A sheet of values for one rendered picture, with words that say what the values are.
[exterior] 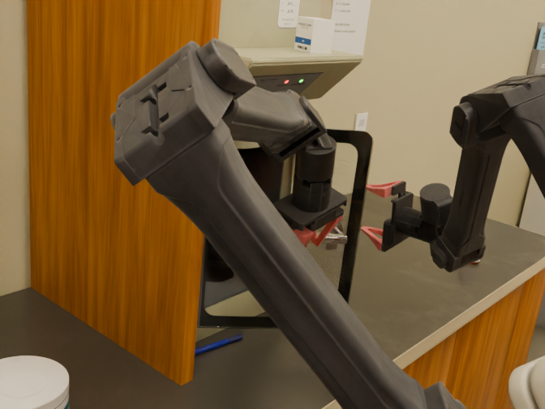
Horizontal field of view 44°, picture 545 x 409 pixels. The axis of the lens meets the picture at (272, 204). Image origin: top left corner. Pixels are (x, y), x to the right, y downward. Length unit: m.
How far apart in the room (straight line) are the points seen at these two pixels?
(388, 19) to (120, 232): 1.46
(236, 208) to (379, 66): 1.97
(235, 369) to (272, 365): 0.07
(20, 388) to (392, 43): 1.87
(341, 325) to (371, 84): 1.93
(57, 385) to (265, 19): 0.71
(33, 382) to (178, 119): 0.58
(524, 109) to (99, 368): 0.83
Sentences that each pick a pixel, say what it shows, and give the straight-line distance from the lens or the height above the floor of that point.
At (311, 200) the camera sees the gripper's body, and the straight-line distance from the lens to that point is 0.98.
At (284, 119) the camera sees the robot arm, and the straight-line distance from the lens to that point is 0.79.
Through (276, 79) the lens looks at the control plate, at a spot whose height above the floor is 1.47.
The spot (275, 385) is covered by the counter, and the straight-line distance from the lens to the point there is 1.25.
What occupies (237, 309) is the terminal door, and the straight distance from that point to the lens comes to 1.29.
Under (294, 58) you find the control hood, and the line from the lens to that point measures 1.15.
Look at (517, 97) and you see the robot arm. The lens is 0.93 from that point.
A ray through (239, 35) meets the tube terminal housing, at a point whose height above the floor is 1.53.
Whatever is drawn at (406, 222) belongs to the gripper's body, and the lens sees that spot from 1.37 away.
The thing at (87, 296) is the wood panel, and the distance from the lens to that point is 1.38.
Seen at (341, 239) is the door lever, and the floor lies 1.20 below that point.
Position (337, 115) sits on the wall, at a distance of 2.27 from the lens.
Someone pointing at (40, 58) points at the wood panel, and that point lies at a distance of 1.38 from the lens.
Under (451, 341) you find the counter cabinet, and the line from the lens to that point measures 1.73.
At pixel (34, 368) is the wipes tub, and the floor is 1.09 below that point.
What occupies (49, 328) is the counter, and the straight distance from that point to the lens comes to 1.40.
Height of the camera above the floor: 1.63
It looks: 19 degrees down
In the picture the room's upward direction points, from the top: 6 degrees clockwise
